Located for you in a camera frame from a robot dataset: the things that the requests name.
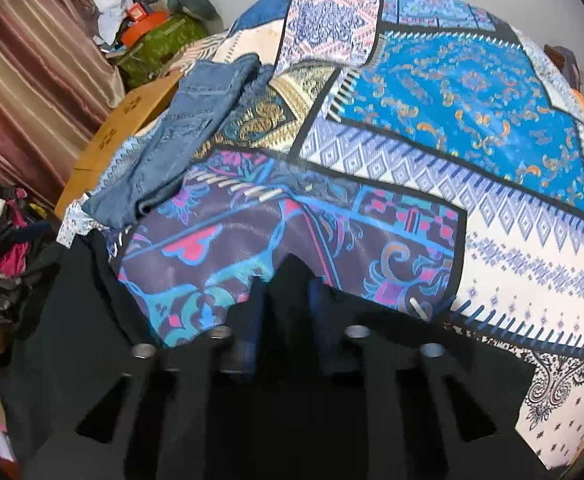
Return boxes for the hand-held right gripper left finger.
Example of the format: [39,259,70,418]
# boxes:
[74,276,269,480]

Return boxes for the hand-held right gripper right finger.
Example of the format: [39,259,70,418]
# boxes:
[308,280,499,480]

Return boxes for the black pants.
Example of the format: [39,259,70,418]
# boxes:
[0,232,538,480]

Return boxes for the blue denim jeans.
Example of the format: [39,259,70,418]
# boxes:
[82,54,275,229]

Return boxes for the brown cardboard box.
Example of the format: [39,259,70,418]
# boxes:
[54,71,185,219]

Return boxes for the blue patchwork printed blanket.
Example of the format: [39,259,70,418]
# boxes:
[56,0,584,472]

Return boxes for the pile of mixed clothes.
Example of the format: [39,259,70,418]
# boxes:
[0,179,68,327]

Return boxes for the green patterned bag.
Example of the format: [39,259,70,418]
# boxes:
[113,14,209,92]

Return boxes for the orange box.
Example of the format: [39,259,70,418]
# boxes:
[120,2,173,47]

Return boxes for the striped pink curtain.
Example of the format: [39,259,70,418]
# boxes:
[0,0,125,207]

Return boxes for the white crumpled cloth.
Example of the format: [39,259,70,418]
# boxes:
[94,0,135,47]

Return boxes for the dark bag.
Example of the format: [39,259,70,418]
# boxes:
[543,44,584,92]

